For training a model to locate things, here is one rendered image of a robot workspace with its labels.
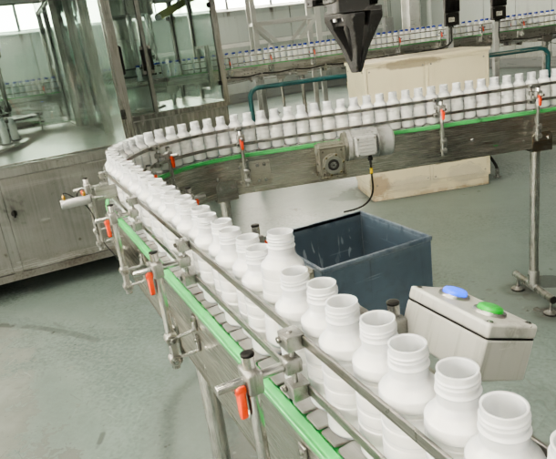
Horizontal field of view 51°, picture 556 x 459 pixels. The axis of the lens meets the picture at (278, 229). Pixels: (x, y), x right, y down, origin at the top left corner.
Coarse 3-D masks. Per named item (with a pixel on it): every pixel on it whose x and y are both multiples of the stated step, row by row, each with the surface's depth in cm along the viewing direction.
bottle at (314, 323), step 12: (312, 288) 68; (324, 288) 68; (336, 288) 69; (312, 300) 69; (324, 300) 68; (312, 312) 69; (324, 312) 68; (312, 324) 69; (324, 324) 68; (312, 336) 69; (312, 360) 70; (312, 372) 71; (312, 384) 72; (324, 396) 71
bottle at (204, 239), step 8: (200, 216) 106; (208, 216) 106; (216, 216) 105; (200, 224) 104; (208, 224) 103; (200, 232) 104; (208, 232) 104; (200, 240) 104; (208, 240) 103; (200, 248) 104; (208, 248) 103; (200, 264) 106; (208, 264) 104; (200, 272) 107; (208, 272) 105; (208, 280) 106; (208, 296) 107
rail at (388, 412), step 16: (128, 192) 156; (144, 208) 140; (160, 240) 133; (176, 256) 121; (208, 256) 99; (224, 272) 91; (208, 288) 103; (240, 288) 85; (224, 304) 96; (256, 304) 80; (240, 320) 90; (256, 336) 84; (304, 336) 68; (272, 352) 79; (320, 352) 64; (336, 368) 61; (352, 384) 59; (320, 400) 68; (368, 400) 56; (336, 416) 65; (400, 416) 52; (352, 432) 62; (416, 432) 50; (368, 448) 59; (432, 448) 48; (544, 448) 46
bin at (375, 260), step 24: (360, 216) 168; (312, 240) 163; (336, 240) 166; (360, 240) 170; (384, 240) 160; (408, 240) 149; (312, 264) 133; (336, 264) 131; (360, 264) 134; (384, 264) 137; (408, 264) 140; (360, 288) 136; (384, 288) 139; (408, 288) 142
